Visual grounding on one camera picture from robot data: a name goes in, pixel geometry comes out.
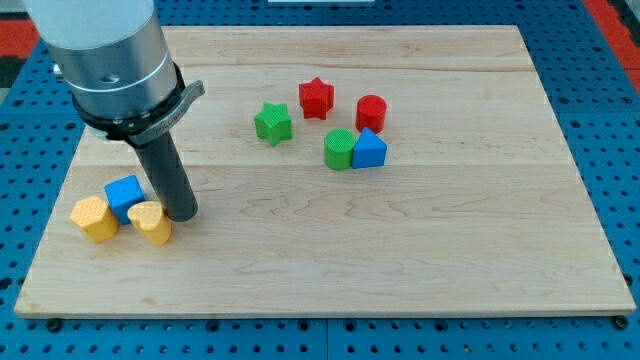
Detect red star block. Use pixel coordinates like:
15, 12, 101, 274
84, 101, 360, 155
298, 77, 335, 120

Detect blue cube block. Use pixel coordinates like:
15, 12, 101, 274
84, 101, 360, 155
104, 175, 145, 225

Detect wooden board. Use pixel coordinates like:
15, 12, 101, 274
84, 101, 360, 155
15, 25, 636, 319

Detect yellow heart block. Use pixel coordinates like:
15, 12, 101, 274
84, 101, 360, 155
127, 201, 172, 246

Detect yellow hexagon block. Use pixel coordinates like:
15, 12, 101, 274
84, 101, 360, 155
69, 196, 120, 243

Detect blue triangle block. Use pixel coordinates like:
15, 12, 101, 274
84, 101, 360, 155
352, 127, 388, 169

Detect green star block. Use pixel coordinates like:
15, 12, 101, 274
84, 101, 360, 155
254, 102, 293, 146

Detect red cylinder block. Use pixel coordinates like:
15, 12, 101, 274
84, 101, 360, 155
355, 94, 387, 133

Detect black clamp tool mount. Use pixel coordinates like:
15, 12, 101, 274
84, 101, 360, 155
72, 63, 205, 147

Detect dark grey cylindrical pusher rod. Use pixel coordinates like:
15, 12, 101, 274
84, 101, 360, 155
135, 133, 198, 222

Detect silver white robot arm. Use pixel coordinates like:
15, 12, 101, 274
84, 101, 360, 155
23, 0, 205, 222

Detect green cylinder block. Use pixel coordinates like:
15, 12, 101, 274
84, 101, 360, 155
324, 128, 356, 170

